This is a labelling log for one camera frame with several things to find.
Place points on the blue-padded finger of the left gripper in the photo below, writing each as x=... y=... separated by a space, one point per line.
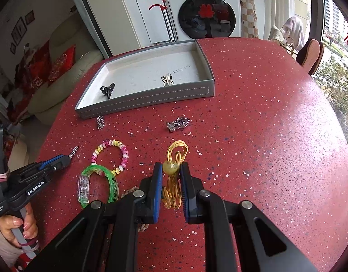
x=58 y=162

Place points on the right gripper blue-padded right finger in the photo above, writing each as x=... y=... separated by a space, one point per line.
x=238 y=236

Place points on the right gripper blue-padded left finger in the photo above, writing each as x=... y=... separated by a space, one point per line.
x=104 y=236

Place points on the silver star hair clip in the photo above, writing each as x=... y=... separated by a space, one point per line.
x=73 y=152

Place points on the green translucent bangle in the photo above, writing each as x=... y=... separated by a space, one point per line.
x=84 y=184

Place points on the small dark crystal charm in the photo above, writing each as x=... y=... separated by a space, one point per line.
x=100 y=122

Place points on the silver pendant charm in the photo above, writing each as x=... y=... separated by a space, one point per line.
x=178 y=124

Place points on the left forearm beige sleeve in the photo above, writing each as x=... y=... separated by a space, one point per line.
x=9 y=252

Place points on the grey jewelry tray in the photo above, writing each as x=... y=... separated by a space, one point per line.
x=137 y=77

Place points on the person's left hand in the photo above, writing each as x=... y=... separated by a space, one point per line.
x=9 y=223

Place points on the black hair claw clip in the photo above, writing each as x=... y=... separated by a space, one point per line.
x=107 y=91

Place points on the dark red cushion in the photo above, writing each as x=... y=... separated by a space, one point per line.
x=30 y=74

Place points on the red embroidered cushion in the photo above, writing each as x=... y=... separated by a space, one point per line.
x=62 y=64

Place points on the beige sofa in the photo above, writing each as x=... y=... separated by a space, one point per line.
x=48 y=100

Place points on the gold bow hair clip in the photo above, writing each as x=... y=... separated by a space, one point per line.
x=167 y=80

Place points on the white cabinet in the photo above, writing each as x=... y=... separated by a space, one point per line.
x=118 y=26

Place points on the brown wooden chair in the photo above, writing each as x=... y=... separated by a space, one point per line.
x=309 y=57

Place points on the white front-load washing machine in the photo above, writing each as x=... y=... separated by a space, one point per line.
x=200 y=19

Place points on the white clothes on rack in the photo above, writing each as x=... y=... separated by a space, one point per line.
x=291 y=33

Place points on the framed wall pictures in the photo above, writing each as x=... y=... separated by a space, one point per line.
x=20 y=30

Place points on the red-handled mop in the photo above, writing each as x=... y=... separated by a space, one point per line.
x=163 y=8

